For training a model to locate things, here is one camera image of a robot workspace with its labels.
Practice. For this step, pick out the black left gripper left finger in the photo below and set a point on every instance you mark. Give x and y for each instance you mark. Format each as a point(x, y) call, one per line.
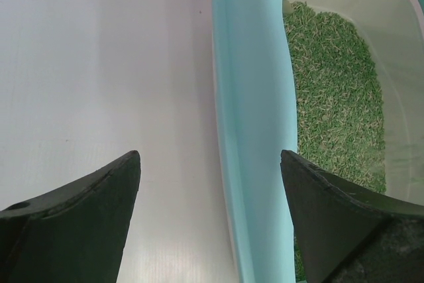
point(75, 233)

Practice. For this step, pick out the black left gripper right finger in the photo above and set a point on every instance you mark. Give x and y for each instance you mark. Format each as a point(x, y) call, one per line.
point(347, 233)

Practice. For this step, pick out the pale green litter clump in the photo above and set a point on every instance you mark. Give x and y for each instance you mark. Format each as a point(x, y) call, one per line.
point(287, 7)

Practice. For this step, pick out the teal litter box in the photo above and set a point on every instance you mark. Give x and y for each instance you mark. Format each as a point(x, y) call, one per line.
point(257, 116)

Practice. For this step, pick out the green cat litter pellets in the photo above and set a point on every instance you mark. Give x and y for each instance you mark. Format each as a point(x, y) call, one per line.
point(340, 120)

